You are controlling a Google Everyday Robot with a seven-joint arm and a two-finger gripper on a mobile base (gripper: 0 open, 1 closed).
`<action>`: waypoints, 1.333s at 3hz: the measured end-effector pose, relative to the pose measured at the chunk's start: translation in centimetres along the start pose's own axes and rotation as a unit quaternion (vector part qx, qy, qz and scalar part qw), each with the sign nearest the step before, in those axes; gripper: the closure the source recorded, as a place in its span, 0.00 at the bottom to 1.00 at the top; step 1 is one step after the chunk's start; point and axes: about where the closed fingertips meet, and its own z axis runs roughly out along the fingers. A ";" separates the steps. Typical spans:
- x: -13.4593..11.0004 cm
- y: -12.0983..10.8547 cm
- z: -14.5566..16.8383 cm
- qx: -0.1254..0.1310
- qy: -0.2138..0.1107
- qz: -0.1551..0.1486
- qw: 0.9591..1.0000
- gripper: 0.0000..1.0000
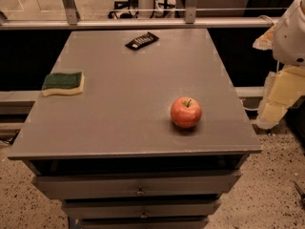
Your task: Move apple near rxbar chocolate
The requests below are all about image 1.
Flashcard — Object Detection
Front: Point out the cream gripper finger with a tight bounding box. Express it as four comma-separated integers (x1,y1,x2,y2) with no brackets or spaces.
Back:
256,65,305,130
253,26,275,51

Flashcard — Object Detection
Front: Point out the red apple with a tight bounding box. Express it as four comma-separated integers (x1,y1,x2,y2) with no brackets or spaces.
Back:
171,96,202,129

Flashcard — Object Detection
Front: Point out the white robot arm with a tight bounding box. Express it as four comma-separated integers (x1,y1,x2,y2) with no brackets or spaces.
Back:
253,0,305,130

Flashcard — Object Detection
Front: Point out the black rxbar chocolate wrapper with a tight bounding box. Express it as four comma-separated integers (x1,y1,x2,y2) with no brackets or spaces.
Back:
126,31,159,51

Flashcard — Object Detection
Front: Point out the black office chair base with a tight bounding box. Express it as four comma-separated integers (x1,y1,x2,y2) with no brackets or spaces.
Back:
108,0,138,19

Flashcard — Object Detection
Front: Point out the grey drawer cabinet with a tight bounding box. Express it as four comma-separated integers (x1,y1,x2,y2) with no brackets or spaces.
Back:
10,29,260,229

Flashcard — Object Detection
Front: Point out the green and yellow sponge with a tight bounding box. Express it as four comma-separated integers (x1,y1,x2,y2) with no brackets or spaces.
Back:
41,72,85,96

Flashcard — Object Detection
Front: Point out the metal railing frame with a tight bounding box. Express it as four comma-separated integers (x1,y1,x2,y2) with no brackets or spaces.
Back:
0,0,277,30

